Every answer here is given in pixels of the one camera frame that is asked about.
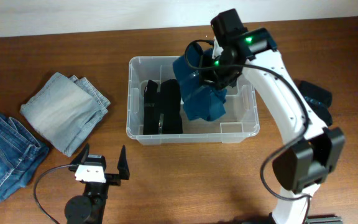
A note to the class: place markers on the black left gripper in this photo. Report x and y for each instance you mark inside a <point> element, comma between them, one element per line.
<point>122,166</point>

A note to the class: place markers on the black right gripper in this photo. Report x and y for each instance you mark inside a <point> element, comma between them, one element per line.
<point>206,75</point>

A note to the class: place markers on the teal blue garment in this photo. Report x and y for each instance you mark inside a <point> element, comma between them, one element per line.
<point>199,101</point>

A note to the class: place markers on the light blue jeans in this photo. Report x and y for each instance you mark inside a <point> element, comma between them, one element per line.
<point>65,111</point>

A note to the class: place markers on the large black garment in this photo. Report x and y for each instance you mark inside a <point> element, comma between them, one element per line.
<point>162,105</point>

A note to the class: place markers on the small black garment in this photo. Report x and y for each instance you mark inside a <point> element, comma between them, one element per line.
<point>319,100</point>

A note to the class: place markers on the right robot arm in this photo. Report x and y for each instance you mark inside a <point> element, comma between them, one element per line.
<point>310,151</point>

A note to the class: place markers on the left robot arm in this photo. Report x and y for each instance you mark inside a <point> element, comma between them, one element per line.
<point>88,208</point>

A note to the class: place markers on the clear plastic storage bin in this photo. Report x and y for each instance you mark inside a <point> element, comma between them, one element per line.
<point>241,120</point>

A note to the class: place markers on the dark blue folded jeans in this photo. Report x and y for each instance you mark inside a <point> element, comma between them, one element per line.
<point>20,155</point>

